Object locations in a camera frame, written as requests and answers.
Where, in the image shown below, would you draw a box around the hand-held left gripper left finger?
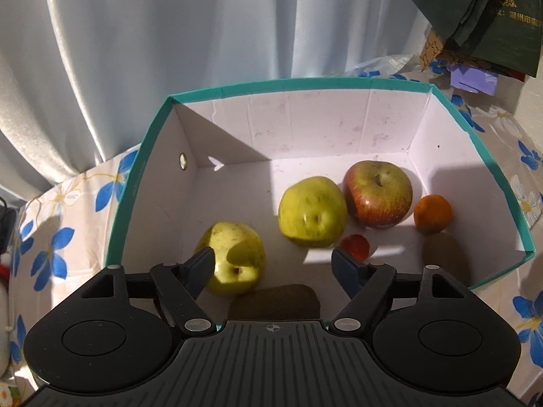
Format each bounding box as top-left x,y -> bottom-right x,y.
78,246 -> 216,336

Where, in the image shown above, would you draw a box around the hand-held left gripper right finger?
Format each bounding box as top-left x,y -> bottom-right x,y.
330,247 -> 469,336

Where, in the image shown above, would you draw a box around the cherry tomato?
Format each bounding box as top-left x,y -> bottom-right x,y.
339,234 -> 371,261

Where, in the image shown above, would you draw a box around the yellow-green apple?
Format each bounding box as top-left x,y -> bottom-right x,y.
194,221 -> 267,297
278,176 -> 349,249

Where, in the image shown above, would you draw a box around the brown kiwi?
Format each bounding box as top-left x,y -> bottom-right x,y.
229,284 -> 321,321

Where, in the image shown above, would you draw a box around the large red-green apple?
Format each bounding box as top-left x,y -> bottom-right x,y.
343,160 -> 413,230

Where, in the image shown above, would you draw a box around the teal cardboard box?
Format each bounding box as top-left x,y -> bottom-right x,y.
104,77 -> 536,333

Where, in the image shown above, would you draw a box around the orange tangerine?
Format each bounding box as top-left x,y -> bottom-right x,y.
413,194 -> 452,234

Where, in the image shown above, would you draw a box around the blue floral tablecloth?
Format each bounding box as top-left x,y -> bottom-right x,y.
0,54 -> 543,407

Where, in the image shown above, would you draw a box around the black object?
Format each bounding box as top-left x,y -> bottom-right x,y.
0,197 -> 18,255

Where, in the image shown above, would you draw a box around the purple paper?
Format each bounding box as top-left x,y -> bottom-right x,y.
450,63 -> 500,96

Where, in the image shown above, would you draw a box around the brown patterned paper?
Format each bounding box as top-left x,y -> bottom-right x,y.
419,30 -> 452,74

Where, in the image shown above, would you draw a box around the white curtain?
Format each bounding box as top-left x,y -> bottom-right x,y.
0,0 -> 433,198

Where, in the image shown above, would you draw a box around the dark green paper bags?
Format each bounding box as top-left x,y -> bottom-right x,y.
405,0 -> 543,82

